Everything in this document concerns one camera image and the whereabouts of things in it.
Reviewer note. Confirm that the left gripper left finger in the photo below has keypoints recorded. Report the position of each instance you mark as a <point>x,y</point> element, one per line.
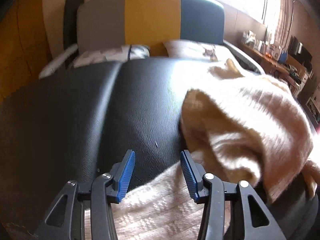
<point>110,187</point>

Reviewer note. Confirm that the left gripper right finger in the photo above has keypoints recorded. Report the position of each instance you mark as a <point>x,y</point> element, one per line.
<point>232,210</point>

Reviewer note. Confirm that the cream knitted sweater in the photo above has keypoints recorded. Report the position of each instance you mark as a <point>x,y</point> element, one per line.
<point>236,127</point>

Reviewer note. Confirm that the black leather folding table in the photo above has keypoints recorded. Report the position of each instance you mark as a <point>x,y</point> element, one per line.
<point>77,123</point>

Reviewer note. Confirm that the cluttered wooden side table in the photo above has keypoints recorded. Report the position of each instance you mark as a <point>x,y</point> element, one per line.
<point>293,65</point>

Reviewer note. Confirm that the orange wooden cabinet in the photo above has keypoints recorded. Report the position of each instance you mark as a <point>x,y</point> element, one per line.
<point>24,45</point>

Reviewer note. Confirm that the geometric patterned cushion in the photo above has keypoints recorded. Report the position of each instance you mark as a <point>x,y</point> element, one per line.
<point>123,53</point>

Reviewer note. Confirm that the white deer print cushion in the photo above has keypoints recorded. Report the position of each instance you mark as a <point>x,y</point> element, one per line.
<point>185,49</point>

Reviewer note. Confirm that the grey yellow blue sofa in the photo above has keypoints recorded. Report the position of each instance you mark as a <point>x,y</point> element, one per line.
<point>105,24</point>

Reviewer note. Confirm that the black chair behind sofa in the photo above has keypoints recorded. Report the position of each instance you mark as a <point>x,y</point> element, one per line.
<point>70,22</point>

